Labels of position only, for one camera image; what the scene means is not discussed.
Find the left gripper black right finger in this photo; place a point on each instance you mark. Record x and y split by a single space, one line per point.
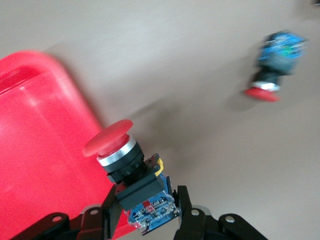
190 225

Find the brown table cover sheet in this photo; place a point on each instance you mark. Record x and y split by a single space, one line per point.
175 37

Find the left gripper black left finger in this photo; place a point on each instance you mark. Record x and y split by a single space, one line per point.
110 220

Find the red mushroom button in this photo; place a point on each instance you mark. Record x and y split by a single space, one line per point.
140 190
280 55

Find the red plastic tray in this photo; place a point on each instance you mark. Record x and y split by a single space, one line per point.
37 125

